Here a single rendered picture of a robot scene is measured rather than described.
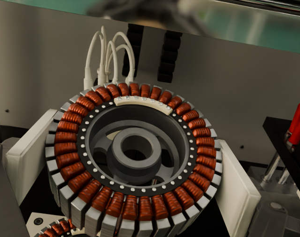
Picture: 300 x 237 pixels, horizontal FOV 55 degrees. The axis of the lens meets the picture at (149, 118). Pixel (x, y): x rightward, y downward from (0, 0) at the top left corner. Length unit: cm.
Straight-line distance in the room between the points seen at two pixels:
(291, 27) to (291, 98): 24
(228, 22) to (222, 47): 17
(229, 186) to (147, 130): 7
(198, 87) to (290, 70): 14
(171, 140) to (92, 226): 8
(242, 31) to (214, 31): 2
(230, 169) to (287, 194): 26
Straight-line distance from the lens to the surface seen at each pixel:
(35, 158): 17
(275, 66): 46
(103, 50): 33
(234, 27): 26
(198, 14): 25
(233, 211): 17
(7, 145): 17
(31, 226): 37
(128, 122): 21
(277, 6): 35
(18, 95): 50
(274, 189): 42
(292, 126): 40
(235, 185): 17
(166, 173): 20
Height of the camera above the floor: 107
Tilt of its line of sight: 31 degrees down
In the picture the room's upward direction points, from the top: 11 degrees clockwise
